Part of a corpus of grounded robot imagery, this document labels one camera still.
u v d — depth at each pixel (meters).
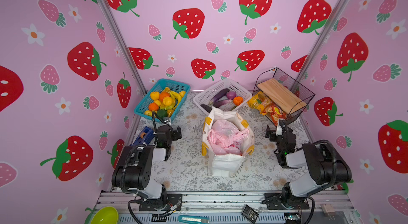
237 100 1.09
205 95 1.10
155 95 1.07
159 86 1.15
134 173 0.45
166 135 0.73
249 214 0.69
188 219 0.70
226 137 0.81
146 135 0.91
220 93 1.16
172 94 1.13
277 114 0.95
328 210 0.70
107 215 0.70
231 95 1.13
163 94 1.07
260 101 1.05
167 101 1.01
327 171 0.45
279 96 0.96
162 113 0.98
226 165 0.74
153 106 1.04
